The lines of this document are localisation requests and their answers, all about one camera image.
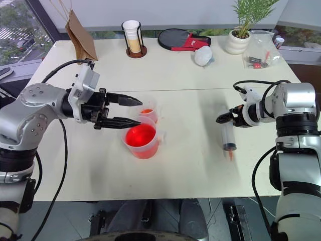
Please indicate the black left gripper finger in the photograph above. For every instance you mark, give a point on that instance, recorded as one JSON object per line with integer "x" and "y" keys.
{"x": 118, "y": 122}
{"x": 125, "y": 101}

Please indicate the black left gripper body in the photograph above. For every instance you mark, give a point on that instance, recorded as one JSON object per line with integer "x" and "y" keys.
{"x": 96, "y": 105}

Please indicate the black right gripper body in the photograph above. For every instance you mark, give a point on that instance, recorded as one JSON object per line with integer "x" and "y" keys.
{"x": 238, "y": 118}

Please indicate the clear plastic syringe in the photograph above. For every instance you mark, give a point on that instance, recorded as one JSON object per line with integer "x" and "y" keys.
{"x": 228, "y": 138}

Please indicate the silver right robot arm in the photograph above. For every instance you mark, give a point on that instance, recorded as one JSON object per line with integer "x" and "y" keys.
{"x": 296, "y": 100}

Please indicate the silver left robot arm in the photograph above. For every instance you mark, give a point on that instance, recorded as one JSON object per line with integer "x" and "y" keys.
{"x": 27, "y": 113}

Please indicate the small clear cup red liquid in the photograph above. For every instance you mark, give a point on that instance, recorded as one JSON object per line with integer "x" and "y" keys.
{"x": 150, "y": 113}

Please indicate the large clear cup red liquid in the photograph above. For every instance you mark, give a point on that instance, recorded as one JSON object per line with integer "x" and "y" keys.
{"x": 141, "y": 140}

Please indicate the paper cup stack in holder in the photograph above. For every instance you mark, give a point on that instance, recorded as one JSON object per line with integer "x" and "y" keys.
{"x": 136, "y": 53}

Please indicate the white red small cup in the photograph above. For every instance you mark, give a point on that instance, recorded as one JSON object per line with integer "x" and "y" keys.
{"x": 279, "y": 42}

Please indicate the small red black parts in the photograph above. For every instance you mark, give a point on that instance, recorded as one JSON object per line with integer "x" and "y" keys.
{"x": 257, "y": 62}

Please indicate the crumpled white plastic bag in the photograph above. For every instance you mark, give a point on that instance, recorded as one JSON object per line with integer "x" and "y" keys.
{"x": 203, "y": 56}

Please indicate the brown paper bag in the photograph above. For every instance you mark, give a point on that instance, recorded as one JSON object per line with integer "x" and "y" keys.
{"x": 84, "y": 42}

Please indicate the stack of paper cups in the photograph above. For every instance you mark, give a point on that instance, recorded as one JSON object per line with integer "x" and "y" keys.
{"x": 131, "y": 35}

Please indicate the white ribbed plant pot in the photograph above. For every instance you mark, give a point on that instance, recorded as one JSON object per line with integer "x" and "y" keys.
{"x": 237, "y": 44}

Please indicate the clear plastic zip bag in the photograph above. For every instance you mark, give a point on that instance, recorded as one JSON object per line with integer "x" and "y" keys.
{"x": 263, "y": 47}

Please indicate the black red paddle case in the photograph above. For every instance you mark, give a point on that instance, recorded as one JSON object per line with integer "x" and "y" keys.
{"x": 175, "y": 37}

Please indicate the grey rounded leg shape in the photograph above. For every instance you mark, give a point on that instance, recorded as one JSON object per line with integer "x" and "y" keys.
{"x": 130, "y": 216}
{"x": 193, "y": 216}

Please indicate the green leafy plant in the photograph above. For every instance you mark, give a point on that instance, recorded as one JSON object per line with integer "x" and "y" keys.
{"x": 247, "y": 12}

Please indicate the dark rounded base shape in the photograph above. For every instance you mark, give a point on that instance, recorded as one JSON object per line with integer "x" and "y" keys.
{"x": 145, "y": 236}

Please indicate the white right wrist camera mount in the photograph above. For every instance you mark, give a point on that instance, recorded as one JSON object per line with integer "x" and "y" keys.
{"x": 250, "y": 108}

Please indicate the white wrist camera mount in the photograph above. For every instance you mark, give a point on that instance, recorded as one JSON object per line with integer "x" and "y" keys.
{"x": 86, "y": 80}
{"x": 250, "y": 108}

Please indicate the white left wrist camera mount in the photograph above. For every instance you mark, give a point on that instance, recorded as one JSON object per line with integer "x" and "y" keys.
{"x": 86, "y": 80}

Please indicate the black metal floor bracket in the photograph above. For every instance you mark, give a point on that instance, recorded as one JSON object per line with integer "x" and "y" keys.
{"x": 97, "y": 221}
{"x": 239, "y": 221}

